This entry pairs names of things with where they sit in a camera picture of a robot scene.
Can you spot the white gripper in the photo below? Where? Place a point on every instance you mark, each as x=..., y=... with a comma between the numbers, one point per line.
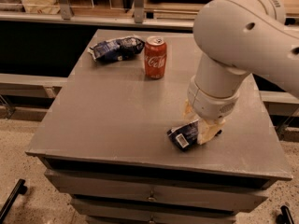
x=209, y=102

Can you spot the blue rxbar blueberry wrapper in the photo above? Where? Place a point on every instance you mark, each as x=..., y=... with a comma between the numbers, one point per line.
x=184, y=136

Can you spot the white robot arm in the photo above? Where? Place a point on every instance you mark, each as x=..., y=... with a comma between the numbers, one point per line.
x=239, y=38

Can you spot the red coke can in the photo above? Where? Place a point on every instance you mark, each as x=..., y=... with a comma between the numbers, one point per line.
x=155, y=55

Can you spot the top grey drawer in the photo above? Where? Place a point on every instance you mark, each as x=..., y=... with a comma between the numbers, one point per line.
x=88, y=184

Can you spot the grey drawer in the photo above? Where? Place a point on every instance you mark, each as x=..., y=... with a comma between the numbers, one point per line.
x=129, y=213
x=88, y=184

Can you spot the grey cabinet with drawers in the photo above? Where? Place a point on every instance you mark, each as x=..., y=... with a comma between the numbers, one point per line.
x=110, y=120

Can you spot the blue chip bag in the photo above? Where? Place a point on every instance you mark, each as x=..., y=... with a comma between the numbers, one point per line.
x=117, y=49

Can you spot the black bar right floor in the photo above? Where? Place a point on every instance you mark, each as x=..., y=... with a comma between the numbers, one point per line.
x=285, y=217

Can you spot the black bar floor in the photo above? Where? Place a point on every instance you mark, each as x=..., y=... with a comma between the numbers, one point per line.
x=19, y=189
x=285, y=217

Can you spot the black bar left floor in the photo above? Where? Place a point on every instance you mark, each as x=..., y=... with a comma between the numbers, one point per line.
x=19, y=189

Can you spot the grey bench left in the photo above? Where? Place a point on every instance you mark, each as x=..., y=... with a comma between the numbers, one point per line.
x=30, y=86

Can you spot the grey metal rail counter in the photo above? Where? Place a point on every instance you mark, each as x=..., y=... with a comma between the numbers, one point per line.
x=94, y=21

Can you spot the middle metal bracket post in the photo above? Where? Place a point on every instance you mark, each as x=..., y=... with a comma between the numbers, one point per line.
x=139, y=11

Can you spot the metal bracket post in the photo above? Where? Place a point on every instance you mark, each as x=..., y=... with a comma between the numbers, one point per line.
x=65, y=9
x=139, y=11

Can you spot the left metal bracket post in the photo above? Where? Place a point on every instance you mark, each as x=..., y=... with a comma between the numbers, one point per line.
x=65, y=9

